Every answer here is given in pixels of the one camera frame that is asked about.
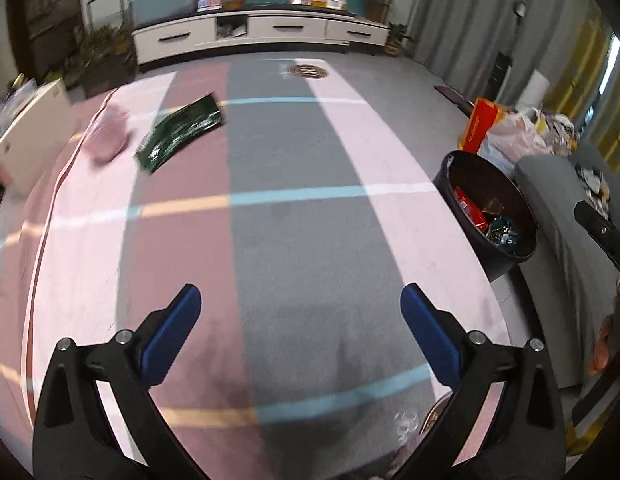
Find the white board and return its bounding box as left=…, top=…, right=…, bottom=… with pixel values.
left=518, top=69, right=551, bottom=112

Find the yellow curtain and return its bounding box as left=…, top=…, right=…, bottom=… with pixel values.
left=554, top=10, right=620, bottom=133

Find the white storage box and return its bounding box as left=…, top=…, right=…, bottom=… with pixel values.
left=0, top=79, right=79, bottom=192

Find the grey sofa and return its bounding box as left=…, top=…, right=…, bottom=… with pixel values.
left=514, top=154, right=620, bottom=393

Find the potted plant in brown pot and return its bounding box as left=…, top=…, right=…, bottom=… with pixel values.
left=361, top=0, right=401, bottom=24

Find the white plastic bag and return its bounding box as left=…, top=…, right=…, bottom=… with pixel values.
left=477, top=110, right=551, bottom=177

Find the pink plastic bag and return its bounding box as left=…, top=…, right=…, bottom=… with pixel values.
left=86, top=104, right=132, bottom=164

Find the black trash bin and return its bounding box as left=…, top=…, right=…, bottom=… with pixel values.
left=433, top=150, right=539, bottom=282

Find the green snack bag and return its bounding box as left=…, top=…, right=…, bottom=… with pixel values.
left=134, top=92, right=225, bottom=175

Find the white tv cabinet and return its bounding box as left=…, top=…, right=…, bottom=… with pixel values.
left=131, top=9, right=391, bottom=67

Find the small potted plant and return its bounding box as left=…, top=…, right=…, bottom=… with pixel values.
left=384, top=21, right=414, bottom=57

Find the red packet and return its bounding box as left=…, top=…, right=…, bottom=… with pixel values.
left=452, top=186, right=489, bottom=232

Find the round brown coaster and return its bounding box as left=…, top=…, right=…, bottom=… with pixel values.
left=286, top=61, right=331, bottom=82

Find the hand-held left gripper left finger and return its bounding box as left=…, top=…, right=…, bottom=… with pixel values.
left=32, top=283, right=203, bottom=480

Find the red cardboard box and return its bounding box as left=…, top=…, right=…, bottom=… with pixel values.
left=457, top=98, right=509, bottom=156

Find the striped pastel blanket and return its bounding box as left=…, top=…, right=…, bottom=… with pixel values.
left=0, top=57, right=515, bottom=480

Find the grey curtain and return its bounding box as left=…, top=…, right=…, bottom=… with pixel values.
left=404, top=0, right=596, bottom=111

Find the person's right hand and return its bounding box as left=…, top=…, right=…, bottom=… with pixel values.
left=588, top=312, right=620, bottom=378

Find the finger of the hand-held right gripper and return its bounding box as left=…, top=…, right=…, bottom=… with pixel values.
left=574, top=201, right=620, bottom=282

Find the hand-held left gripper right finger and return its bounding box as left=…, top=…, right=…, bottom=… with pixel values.
left=390, top=282, right=568, bottom=480

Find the black floor lamp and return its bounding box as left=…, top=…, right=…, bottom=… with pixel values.
left=496, top=1, right=529, bottom=107

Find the large leafy potted plant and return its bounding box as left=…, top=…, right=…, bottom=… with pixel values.
left=64, top=24, right=139, bottom=99

